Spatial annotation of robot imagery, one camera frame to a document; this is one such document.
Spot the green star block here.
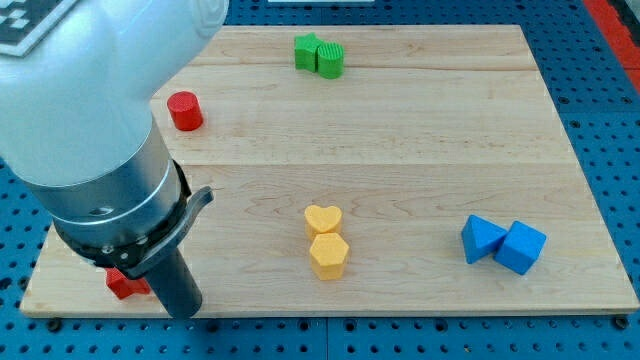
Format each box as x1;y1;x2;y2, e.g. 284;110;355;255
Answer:
294;33;324;72

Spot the wooden board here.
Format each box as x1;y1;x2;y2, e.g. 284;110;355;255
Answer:
19;24;640;319

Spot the red cylinder block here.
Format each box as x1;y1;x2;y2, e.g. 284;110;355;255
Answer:
167;91;204;131

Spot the black cylindrical end effector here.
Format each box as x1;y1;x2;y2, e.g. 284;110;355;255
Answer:
144;249;202;319

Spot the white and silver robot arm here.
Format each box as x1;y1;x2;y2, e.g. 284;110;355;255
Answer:
1;0;229;278

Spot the blue triangle block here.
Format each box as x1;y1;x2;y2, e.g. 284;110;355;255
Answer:
461;214;507;264

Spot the yellow hexagon block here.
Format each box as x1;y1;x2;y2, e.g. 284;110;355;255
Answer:
309;233;350;281

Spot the red star block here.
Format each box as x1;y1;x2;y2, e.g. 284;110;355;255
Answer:
105;268;151;300

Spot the yellow heart block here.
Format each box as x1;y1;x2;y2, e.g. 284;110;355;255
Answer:
304;205;343;241

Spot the black and white marker tag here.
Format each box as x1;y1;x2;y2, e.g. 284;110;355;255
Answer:
1;0;77;57

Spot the blue cube block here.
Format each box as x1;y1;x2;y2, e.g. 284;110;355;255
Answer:
494;221;547;275

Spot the green cylinder block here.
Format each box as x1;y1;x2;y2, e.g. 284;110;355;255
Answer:
317;42;345;79

